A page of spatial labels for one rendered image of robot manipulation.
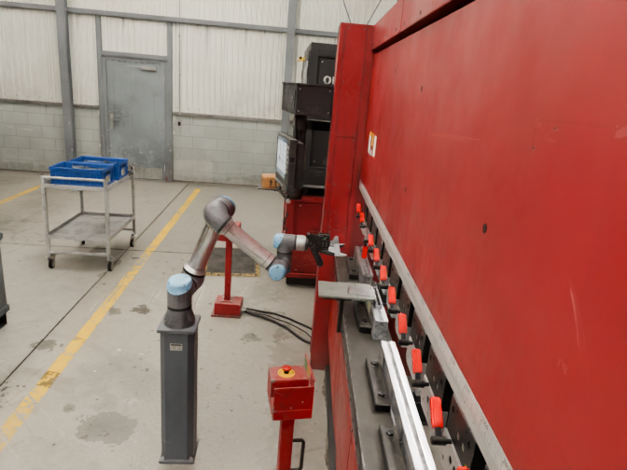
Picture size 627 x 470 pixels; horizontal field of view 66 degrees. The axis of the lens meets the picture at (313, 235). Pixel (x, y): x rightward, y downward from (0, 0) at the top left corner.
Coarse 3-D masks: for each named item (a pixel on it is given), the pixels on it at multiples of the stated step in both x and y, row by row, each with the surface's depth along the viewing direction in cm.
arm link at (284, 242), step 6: (276, 234) 231; (282, 234) 231; (288, 234) 232; (276, 240) 229; (282, 240) 229; (288, 240) 229; (294, 240) 229; (276, 246) 230; (282, 246) 230; (288, 246) 230; (294, 246) 230; (282, 252) 231; (288, 252) 231
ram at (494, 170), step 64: (512, 0) 86; (576, 0) 65; (384, 64) 236; (448, 64) 124; (512, 64) 84; (576, 64) 64; (384, 128) 220; (448, 128) 120; (512, 128) 82; (576, 128) 62; (384, 192) 207; (448, 192) 116; (512, 192) 80; (576, 192) 61; (448, 256) 112; (512, 256) 78; (576, 256) 60; (448, 320) 108; (512, 320) 76; (576, 320) 59; (512, 384) 75; (576, 384) 58; (512, 448) 73; (576, 448) 57
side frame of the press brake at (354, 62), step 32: (352, 32) 280; (352, 64) 285; (352, 96) 291; (352, 128) 296; (352, 160) 302; (352, 192) 308; (352, 224) 314; (352, 256) 321; (320, 320) 334; (320, 352) 342
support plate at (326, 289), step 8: (320, 288) 234; (328, 288) 235; (336, 288) 236; (344, 288) 236; (368, 288) 239; (320, 296) 226; (328, 296) 226; (336, 296) 227; (344, 296) 228; (352, 296) 228; (360, 296) 229
